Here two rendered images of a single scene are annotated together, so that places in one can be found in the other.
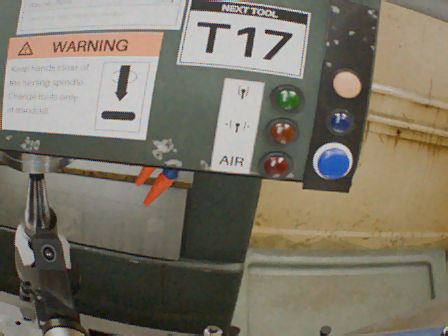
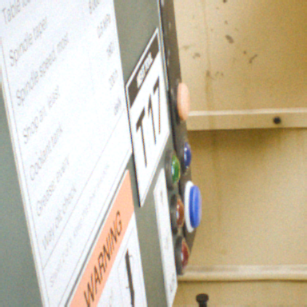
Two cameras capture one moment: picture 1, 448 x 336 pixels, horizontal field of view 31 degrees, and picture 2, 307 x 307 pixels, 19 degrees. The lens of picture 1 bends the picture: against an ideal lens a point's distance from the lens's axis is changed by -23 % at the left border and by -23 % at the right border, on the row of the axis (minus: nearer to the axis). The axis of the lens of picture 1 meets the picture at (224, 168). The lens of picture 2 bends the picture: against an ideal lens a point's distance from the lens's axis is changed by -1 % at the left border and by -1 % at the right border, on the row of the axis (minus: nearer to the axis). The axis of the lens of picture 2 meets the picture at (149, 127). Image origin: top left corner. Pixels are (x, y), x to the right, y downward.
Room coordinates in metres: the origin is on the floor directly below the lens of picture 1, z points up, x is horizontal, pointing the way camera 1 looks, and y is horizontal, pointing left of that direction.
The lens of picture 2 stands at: (0.49, 0.46, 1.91)
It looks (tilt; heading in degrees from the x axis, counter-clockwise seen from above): 23 degrees down; 289
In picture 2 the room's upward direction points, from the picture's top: 7 degrees counter-clockwise
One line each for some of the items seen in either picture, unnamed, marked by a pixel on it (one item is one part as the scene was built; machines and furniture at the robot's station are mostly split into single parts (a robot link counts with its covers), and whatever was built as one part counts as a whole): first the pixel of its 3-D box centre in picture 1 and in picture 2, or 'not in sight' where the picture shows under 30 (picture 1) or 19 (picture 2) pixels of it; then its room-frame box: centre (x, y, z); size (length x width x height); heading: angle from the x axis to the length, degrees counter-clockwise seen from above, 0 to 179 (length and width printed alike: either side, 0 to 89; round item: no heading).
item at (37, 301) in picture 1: (57, 313); not in sight; (0.71, 0.18, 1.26); 0.12 x 0.08 x 0.09; 21
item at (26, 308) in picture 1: (29, 302); not in sight; (0.97, 0.31, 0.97); 0.13 x 0.03 x 0.15; 6
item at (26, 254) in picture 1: (24, 258); not in sight; (0.80, 0.25, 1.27); 0.09 x 0.03 x 0.06; 34
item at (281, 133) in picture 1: (282, 133); (177, 213); (0.65, -0.04, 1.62); 0.02 x 0.01 x 0.02; 96
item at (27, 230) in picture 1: (38, 224); not in sight; (0.83, 0.23, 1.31); 0.06 x 0.06 x 0.03
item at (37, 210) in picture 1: (37, 196); not in sight; (0.84, 0.23, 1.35); 0.04 x 0.04 x 0.07
